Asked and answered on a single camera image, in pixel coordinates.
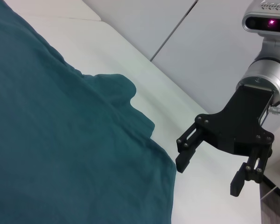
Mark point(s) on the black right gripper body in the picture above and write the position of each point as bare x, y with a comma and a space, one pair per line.
245, 121

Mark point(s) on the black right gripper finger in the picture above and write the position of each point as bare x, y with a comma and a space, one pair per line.
254, 172
185, 156

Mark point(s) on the teal blue shirt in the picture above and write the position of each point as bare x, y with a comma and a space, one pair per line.
60, 130

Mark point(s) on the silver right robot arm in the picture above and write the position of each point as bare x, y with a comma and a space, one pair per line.
266, 72

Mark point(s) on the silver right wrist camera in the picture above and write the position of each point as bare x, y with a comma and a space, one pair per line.
266, 22

